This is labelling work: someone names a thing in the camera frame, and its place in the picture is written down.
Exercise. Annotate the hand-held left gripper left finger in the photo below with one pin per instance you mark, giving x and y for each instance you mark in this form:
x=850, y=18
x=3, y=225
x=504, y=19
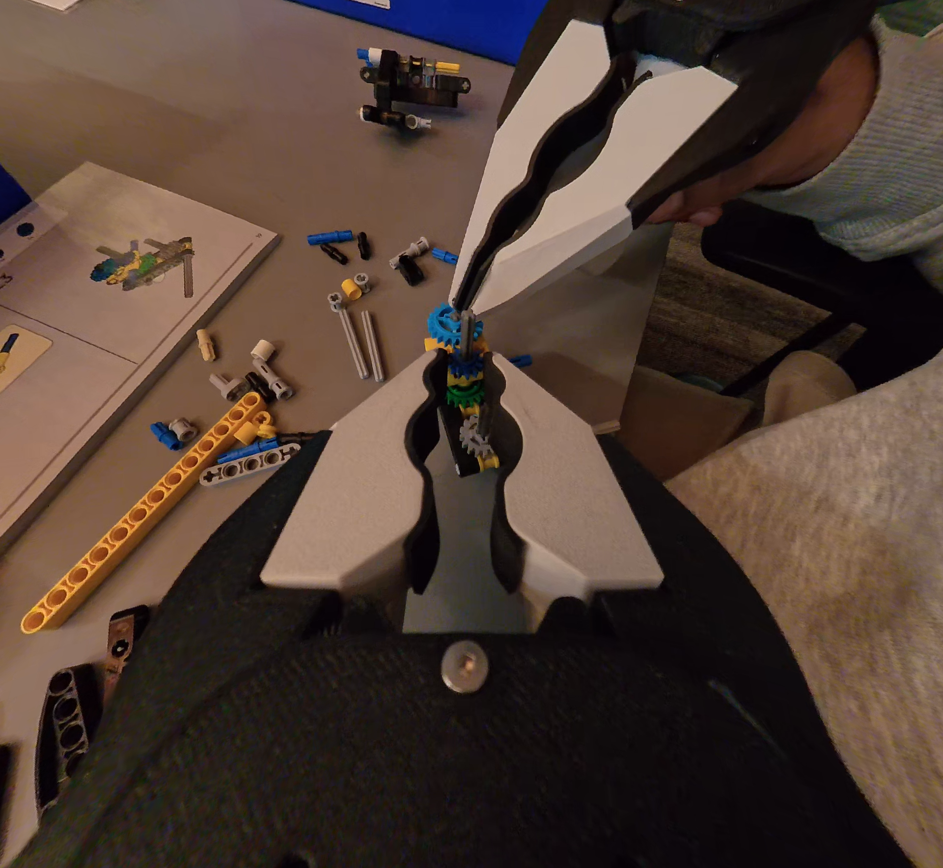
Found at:
x=346, y=507

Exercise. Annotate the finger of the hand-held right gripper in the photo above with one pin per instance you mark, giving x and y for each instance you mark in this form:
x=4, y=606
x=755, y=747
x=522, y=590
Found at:
x=648, y=146
x=545, y=87

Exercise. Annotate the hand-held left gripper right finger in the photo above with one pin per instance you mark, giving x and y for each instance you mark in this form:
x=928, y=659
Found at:
x=589, y=507

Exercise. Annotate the yellow lego gear assembly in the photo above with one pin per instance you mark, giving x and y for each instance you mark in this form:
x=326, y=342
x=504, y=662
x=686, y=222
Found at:
x=471, y=433

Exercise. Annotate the large blue lego gear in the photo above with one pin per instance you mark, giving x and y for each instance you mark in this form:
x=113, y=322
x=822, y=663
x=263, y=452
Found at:
x=440, y=323

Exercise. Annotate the person's right forearm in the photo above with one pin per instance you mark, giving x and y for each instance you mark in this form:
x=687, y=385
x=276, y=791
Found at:
x=884, y=183

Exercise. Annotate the light grey thin lego liftarm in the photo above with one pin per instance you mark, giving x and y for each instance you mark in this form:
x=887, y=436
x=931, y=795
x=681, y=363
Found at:
x=121, y=651
x=250, y=466

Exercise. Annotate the blue thin lego liftarm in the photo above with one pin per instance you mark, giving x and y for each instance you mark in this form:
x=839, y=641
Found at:
x=250, y=449

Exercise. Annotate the yellow lego connector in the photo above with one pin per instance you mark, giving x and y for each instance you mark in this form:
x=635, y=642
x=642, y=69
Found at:
x=256, y=428

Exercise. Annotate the black lego subassembly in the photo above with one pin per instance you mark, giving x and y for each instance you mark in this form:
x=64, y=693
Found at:
x=412, y=83

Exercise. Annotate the black lego pin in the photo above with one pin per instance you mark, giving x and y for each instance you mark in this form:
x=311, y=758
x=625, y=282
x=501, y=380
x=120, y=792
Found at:
x=364, y=245
x=258, y=389
x=334, y=253

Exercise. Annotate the white grey lego connector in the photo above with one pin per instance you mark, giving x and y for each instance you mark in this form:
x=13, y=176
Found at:
x=272, y=371

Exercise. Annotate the long grey lego axle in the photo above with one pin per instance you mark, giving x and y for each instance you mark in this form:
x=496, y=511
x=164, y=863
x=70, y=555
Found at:
x=352, y=343
x=373, y=346

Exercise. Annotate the grey lego angle connector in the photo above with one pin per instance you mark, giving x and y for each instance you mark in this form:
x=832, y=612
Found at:
x=230, y=387

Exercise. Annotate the blue lego connector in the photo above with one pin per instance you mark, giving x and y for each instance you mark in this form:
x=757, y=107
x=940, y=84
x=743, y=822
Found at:
x=166, y=435

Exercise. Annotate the short blue lego pin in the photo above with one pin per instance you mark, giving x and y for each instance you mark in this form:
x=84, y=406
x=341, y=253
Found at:
x=444, y=256

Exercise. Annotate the long yellow lego beam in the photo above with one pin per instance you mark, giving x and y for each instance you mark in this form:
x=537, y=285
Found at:
x=147, y=507

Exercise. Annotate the grey lego pin connector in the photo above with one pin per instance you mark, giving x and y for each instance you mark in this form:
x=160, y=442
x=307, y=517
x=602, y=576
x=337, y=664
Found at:
x=411, y=250

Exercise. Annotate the tan lego pin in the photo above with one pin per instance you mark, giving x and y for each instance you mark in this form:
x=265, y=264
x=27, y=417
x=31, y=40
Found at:
x=206, y=343

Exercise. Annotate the yellow lego bush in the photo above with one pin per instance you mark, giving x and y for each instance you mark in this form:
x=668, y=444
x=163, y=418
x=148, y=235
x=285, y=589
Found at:
x=351, y=288

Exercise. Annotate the black lego connector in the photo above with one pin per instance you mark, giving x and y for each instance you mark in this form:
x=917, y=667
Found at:
x=411, y=271

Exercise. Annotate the long blue lego pin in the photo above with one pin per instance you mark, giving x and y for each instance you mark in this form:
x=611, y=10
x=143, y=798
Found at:
x=330, y=237

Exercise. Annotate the lego instruction booklet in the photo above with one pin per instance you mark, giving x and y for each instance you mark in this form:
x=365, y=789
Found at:
x=110, y=367

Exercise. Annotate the black lego liftarm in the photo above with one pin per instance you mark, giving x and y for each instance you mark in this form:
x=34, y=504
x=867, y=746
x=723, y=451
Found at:
x=44, y=743

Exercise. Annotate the person's right hand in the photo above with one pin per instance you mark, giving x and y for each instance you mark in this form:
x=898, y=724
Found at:
x=803, y=146

